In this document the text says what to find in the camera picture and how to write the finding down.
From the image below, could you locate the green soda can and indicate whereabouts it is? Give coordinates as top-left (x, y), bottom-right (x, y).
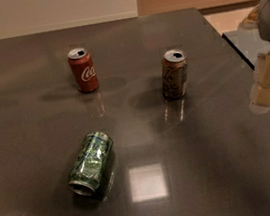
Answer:
top-left (68, 131), bottom-right (113, 197)

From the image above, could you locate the brown soda can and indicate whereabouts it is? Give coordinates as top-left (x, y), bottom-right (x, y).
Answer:
top-left (161, 48), bottom-right (188, 100)

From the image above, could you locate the red Coca-Cola can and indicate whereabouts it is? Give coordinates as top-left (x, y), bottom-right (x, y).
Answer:
top-left (67, 47), bottom-right (99, 93)

